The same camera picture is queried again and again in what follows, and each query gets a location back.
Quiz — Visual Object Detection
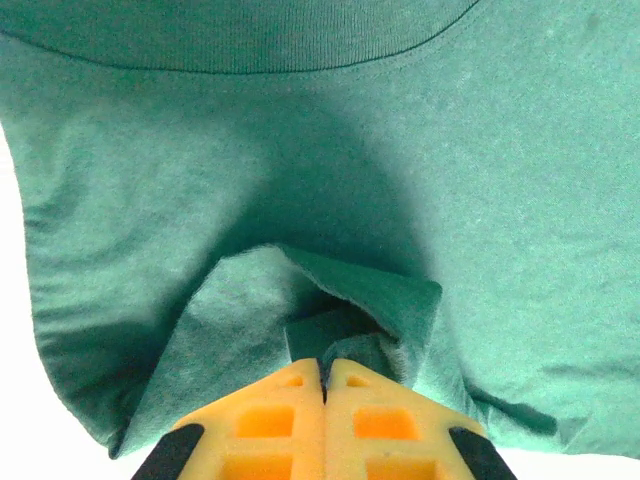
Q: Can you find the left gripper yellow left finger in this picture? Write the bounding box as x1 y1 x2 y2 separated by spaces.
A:
130 357 327 480

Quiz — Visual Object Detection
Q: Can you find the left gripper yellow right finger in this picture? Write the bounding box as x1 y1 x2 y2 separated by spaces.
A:
323 358 519 480

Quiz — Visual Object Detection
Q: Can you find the dark green t-shirt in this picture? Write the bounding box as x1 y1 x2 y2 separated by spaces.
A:
0 0 640 459

